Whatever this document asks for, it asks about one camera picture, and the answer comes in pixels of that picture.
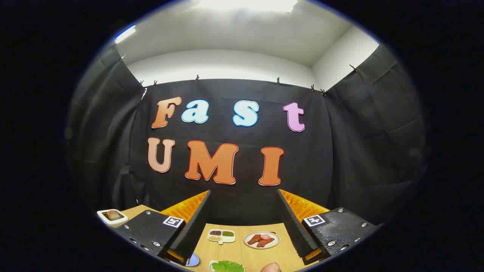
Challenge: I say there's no row of cloth clips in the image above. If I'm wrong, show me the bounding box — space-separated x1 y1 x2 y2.
119 55 360 97

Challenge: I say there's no ceiling light panel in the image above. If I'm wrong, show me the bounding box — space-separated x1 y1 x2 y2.
115 26 137 43

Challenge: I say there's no white oval plate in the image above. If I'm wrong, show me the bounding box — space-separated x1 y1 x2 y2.
244 231 281 250

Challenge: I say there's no green lettuce leaf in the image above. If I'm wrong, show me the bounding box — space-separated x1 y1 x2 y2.
212 260 244 272

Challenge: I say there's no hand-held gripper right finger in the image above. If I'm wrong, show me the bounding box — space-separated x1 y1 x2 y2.
276 189 384 266

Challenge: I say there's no white square plate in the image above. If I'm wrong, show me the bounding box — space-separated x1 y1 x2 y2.
209 260 246 272

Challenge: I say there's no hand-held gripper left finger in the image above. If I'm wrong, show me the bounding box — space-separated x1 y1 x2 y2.
113 190 211 266

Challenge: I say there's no white toaster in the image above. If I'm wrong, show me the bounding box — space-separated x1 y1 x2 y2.
97 209 129 227

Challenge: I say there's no white divided dish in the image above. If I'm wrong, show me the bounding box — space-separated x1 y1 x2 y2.
207 229 236 245

